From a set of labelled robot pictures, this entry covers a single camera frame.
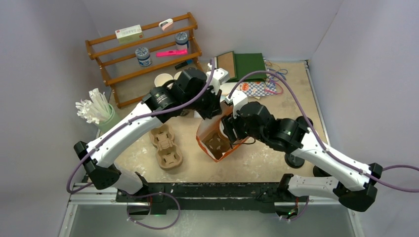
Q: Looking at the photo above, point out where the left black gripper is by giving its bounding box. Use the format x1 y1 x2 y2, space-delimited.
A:
183 83 222 119

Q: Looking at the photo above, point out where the orange paper bag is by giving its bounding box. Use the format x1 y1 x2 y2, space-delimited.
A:
196 102 248 162

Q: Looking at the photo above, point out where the pulp cup carrier tray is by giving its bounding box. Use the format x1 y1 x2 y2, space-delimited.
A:
148 124 183 170

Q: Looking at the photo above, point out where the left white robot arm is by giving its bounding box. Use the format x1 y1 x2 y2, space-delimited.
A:
74 68 229 202

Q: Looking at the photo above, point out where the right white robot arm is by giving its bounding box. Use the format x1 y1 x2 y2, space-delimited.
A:
221 100 383 212

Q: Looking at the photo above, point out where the blue checkered paper bag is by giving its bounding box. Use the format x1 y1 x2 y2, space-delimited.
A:
238 82 275 97

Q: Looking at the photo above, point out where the right white cup stack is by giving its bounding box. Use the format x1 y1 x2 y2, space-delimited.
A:
173 71 182 80

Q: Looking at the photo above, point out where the white cup stack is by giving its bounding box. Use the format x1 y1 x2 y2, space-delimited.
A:
154 73 173 87
173 71 182 80

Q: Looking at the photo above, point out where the black cup lid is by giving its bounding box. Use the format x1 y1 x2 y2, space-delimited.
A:
296 116 314 127
285 154 305 169

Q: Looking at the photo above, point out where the black blue marker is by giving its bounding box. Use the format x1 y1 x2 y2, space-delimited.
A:
174 59 193 70

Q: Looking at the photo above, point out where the green paper bag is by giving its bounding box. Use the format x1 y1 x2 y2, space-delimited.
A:
215 51 266 82

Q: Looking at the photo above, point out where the left white cup stack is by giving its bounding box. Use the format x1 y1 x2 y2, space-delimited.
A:
154 73 173 87

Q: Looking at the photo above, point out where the pink marker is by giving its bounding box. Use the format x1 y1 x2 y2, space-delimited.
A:
156 49 188 57

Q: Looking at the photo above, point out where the blue white jar right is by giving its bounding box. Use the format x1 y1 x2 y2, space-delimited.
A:
174 32 189 50

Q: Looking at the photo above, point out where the blue white jar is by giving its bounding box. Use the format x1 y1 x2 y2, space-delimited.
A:
135 47 152 67
174 32 189 50

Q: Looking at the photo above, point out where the black lid stack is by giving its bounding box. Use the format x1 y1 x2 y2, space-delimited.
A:
313 166 331 177

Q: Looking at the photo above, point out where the blue white jar left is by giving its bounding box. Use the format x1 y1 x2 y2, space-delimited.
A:
135 47 152 67

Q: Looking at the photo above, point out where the white pink clip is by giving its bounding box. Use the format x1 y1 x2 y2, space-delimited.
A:
159 18 173 32

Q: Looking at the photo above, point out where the wooden shelf rack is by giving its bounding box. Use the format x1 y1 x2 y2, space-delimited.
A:
85 12 202 109

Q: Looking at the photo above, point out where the green straw holder cup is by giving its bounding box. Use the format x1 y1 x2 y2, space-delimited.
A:
96 105 121 133

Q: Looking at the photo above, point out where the white green box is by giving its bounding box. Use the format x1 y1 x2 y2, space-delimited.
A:
115 25 144 44

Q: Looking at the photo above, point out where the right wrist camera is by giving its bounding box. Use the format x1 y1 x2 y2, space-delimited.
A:
224 90 248 119

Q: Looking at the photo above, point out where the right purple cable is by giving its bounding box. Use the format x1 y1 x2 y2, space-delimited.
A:
227 70 419 223

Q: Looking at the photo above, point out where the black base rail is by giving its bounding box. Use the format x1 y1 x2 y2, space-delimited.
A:
69 181 357 217

